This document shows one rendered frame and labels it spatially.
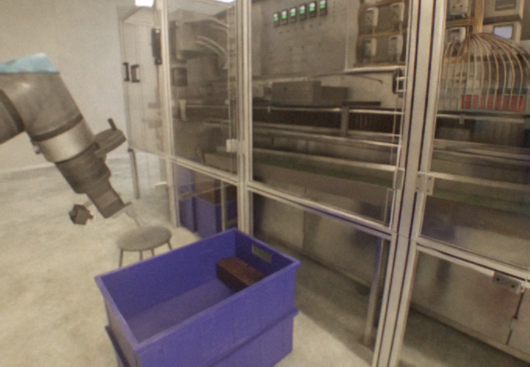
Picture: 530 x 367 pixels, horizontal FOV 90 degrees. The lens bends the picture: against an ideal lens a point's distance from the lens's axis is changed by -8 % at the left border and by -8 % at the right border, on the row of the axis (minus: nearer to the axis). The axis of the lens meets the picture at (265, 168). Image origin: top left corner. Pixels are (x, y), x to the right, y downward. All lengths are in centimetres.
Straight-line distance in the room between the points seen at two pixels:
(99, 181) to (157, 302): 78
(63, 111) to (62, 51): 519
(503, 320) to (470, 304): 12
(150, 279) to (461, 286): 121
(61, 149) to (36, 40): 519
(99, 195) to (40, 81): 22
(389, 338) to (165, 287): 86
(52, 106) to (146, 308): 92
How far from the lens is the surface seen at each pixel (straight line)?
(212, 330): 97
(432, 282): 144
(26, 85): 53
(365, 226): 108
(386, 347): 128
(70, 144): 56
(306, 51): 192
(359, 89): 160
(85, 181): 59
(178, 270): 126
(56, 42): 574
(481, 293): 140
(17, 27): 574
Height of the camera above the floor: 100
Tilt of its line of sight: 13 degrees down
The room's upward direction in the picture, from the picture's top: straight up
